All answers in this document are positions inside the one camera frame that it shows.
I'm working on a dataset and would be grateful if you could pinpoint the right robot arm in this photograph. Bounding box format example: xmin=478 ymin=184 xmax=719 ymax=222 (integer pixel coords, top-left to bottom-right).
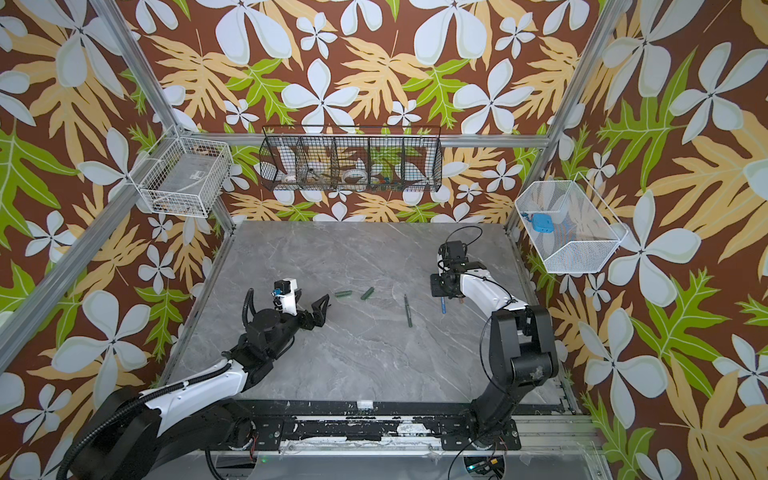
xmin=430 ymin=240 xmax=559 ymax=446

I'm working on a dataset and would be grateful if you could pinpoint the white wire basket left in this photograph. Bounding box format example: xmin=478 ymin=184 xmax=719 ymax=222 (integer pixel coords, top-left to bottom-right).
xmin=131 ymin=127 xmax=233 ymax=218

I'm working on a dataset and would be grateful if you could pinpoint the white mesh basket right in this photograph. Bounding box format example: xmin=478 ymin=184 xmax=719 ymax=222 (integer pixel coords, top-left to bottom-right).
xmin=515 ymin=174 xmax=629 ymax=276

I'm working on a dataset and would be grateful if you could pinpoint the electronics board with led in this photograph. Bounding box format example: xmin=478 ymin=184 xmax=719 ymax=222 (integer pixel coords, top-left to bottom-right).
xmin=463 ymin=456 xmax=505 ymax=480

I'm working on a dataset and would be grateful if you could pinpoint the black wire basket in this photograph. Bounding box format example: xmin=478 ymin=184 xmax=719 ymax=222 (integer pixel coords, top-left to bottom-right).
xmin=257 ymin=125 xmax=444 ymax=192

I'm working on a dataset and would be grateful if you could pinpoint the blue object in basket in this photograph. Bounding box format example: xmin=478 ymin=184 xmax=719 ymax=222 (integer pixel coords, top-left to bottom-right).
xmin=528 ymin=213 xmax=555 ymax=234

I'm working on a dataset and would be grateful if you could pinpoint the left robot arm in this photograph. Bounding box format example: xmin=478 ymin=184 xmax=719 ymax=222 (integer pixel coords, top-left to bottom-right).
xmin=56 ymin=280 xmax=330 ymax=479

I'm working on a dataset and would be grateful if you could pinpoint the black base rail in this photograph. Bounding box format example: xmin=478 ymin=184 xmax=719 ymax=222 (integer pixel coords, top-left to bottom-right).
xmin=238 ymin=399 xmax=521 ymax=455

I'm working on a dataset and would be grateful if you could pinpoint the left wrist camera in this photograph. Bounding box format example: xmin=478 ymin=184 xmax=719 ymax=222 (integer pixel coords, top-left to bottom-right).
xmin=272 ymin=278 xmax=300 ymax=316

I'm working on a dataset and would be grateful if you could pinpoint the green pen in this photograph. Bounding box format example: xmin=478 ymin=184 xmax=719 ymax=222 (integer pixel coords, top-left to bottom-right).
xmin=403 ymin=294 xmax=413 ymax=328

